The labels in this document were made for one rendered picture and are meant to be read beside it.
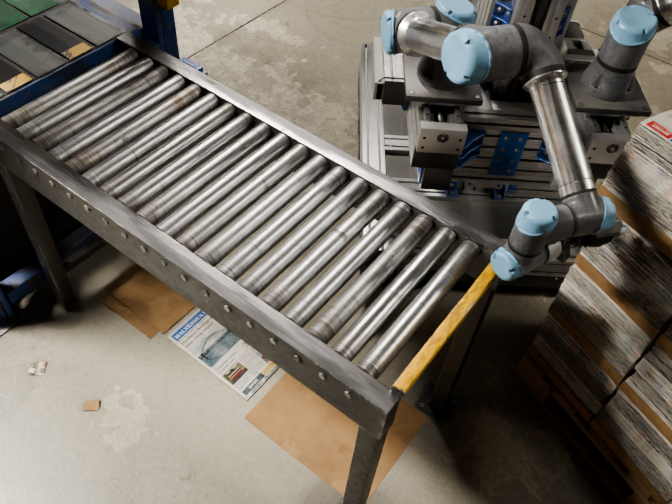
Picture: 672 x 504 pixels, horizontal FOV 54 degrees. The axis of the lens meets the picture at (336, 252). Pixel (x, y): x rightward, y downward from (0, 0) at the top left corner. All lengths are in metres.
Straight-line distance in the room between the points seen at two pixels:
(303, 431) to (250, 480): 0.22
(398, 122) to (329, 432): 1.33
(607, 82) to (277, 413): 1.41
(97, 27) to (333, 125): 1.25
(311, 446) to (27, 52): 1.45
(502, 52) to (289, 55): 2.16
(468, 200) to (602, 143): 0.66
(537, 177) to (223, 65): 1.79
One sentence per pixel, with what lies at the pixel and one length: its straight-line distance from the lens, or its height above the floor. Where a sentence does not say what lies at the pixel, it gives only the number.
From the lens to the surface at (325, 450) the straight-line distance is 2.13.
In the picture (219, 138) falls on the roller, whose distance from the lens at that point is 1.79.
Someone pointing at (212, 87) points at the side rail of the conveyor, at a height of 0.80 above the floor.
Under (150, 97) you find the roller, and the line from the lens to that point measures 1.95.
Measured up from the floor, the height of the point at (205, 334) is 0.01.
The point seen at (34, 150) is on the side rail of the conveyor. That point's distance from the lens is 1.84.
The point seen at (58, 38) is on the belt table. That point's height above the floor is 0.80.
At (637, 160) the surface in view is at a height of 1.00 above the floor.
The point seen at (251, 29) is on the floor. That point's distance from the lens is 3.73.
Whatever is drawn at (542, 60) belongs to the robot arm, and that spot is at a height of 1.17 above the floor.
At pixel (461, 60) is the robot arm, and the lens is 1.48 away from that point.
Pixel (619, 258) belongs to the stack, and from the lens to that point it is 1.79.
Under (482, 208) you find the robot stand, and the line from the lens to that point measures 2.54.
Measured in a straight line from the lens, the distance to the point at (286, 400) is 2.20.
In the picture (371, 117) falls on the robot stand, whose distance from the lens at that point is 2.80.
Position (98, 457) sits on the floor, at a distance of 2.19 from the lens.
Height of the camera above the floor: 1.96
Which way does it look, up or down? 50 degrees down
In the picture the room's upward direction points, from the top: 6 degrees clockwise
